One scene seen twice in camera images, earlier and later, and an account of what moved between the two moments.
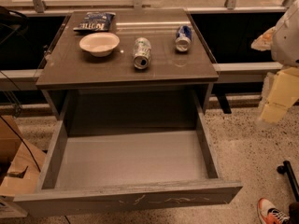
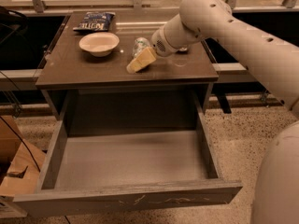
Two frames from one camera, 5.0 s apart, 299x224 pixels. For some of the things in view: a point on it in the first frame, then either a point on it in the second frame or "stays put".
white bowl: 99,44 stays put
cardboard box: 21,165 stays put
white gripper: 287,41 to 159,43
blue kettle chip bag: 95,21 stays put
